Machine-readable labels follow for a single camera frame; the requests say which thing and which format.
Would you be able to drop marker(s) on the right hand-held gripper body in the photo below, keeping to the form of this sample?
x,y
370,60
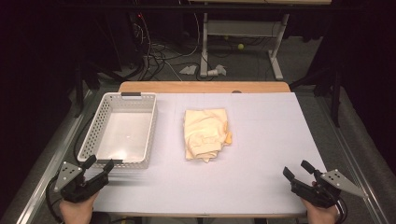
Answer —
x,y
323,188

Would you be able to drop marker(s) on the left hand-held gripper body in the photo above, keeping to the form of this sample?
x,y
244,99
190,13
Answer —
x,y
76,188

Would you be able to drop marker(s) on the white perforated plastic basket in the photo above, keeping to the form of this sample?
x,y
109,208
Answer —
x,y
124,137

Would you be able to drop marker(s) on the pale yellow garment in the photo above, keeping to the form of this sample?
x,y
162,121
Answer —
x,y
205,133

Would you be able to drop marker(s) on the person's left hand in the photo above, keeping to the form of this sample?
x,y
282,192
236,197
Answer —
x,y
77,212

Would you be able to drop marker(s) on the person's right hand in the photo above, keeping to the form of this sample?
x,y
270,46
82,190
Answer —
x,y
320,214

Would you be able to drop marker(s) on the black stand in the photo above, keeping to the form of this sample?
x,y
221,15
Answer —
x,y
81,84
333,90

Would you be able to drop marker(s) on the crumpled white paper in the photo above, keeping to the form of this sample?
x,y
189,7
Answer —
x,y
188,70

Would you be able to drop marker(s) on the yellow-green tennis ball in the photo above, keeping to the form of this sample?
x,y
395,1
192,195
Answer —
x,y
240,46

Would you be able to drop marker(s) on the aluminium frame rail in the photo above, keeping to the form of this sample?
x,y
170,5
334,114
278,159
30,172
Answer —
x,y
46,174
351,158

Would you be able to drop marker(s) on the white metal desk frame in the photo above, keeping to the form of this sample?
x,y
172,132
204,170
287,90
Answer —
x,y
243,28

